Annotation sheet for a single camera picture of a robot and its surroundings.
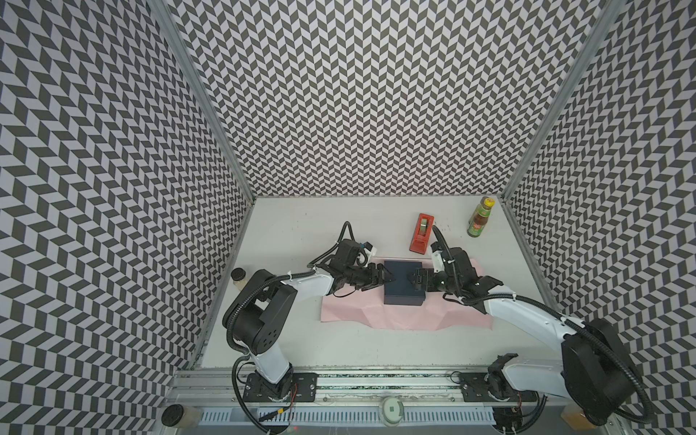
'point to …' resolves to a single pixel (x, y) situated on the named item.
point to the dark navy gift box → (401, 291)
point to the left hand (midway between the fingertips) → (390, 281)
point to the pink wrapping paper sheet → (366, 306)
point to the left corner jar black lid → (172, 415)
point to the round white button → (391, 411)
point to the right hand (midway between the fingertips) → (419, 282)
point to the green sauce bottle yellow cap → (479, 217)
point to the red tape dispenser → (420, 237)
